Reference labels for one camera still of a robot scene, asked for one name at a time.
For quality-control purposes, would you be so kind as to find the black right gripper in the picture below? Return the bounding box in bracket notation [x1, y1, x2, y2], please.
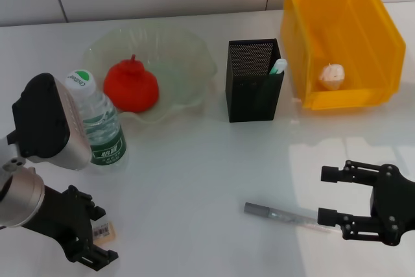
[316, 159, 415, 247]

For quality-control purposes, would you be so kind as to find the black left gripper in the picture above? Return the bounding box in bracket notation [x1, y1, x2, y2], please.
[21, 184, 119, 273]

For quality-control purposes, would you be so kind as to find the beige eraser with barcode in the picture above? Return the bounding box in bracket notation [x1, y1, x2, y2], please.
[92, 221, 117, 245]

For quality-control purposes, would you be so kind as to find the water bottle green label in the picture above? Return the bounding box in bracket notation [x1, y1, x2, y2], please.
[64, 68, 129, 174]

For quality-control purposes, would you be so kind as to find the white paper ball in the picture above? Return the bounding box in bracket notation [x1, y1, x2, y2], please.
[318, 62, 346, 91]

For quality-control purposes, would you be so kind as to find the green white utility knife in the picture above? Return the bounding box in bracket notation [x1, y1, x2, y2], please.
[268, 58, 289, 77]

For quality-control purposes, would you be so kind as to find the orange knitted toy fruit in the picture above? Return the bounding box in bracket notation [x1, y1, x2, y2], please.
[102, 53, 160, 113]

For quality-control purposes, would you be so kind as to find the clear pen grey cap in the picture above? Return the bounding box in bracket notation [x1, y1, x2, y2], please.
[243, 201, 338, 234]

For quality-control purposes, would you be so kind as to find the black mesh pen holder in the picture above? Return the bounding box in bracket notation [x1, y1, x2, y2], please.
[224, 38, 285, 123]

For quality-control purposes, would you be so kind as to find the clear wavy fruit plate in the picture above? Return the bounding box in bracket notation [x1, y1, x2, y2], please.
[80, 27, 219, 125]

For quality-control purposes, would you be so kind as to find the yellow plastic storage bin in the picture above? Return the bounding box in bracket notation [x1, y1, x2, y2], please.
[280, 0, 407, 110]

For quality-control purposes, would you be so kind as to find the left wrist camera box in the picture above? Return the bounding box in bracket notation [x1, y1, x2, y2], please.
[11, 72, 93, 171]

